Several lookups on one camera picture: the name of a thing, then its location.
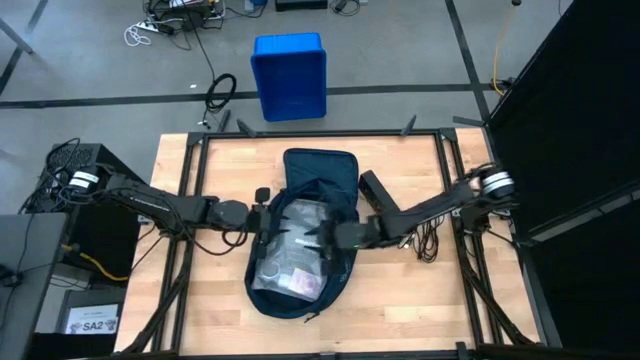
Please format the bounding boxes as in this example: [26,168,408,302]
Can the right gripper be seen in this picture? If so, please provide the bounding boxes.
[304,219,384,262]

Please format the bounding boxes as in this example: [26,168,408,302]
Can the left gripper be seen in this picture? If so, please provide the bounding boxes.
[248,202,291,259]

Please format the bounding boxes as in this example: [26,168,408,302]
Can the clear mesh zip pouch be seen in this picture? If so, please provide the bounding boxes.
[251,198,332,303]

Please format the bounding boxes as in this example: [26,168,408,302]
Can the navy blue backpack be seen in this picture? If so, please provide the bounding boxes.
[243,147,361,320]

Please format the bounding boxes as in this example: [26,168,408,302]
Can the black network switch box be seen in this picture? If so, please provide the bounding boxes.
[358,169,401,214]

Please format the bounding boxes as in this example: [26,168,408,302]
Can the black cable bundle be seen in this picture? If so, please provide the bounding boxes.
[399,214,446,264]

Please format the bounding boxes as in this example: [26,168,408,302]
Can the blue plastic bin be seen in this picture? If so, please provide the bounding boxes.
[250,32,328,123]

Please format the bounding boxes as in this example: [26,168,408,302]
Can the black computer tower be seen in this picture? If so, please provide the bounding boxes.
[29,143,146,279]

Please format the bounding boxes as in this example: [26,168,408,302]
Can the white SA2 sign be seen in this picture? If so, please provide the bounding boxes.
[64,303,120,335]

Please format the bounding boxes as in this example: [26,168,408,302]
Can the black box with sign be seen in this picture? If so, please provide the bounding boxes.
[29,287,126,360]

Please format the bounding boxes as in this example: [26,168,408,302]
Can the power strip electronics pile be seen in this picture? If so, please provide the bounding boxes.
[144,0,226,31]

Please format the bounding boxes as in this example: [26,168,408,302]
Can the grey side desk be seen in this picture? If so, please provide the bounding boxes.
[0,213,69,360]

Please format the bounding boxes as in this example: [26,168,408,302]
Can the black partition panel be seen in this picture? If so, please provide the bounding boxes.
[487,0,640,351]

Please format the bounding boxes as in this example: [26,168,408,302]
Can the black metal table frame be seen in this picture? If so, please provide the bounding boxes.
[114,127,541,360]

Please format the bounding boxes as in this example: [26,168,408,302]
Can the coiled black floor cable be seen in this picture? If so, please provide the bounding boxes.
[202,73,238,126]

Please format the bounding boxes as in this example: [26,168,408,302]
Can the yellow cable by tower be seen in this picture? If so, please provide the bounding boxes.
[60,243,129,282]

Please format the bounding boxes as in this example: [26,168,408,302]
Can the black tower cables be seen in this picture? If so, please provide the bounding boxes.
[18,137,81,214]

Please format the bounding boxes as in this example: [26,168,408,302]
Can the white floor cable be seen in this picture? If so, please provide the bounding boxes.
[123,19,174,48]

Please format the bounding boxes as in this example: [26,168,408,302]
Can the long yellow floor cable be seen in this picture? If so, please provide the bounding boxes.
[492,4,516,97]

